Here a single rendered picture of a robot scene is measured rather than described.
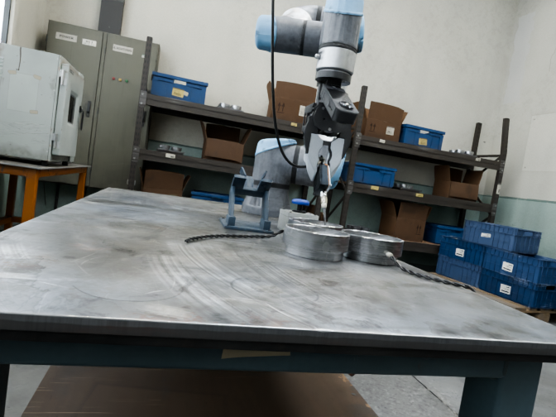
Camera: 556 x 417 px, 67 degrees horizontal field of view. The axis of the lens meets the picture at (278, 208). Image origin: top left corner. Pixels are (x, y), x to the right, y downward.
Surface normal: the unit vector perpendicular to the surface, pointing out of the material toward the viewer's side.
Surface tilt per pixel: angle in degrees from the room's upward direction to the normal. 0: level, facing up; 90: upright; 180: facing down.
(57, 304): 0
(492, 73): 90
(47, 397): 0
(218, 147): 82
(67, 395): 0
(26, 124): 91
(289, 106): 93
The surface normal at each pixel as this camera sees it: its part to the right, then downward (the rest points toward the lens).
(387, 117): 0.33, 0.18
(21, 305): 0.15, -0.99
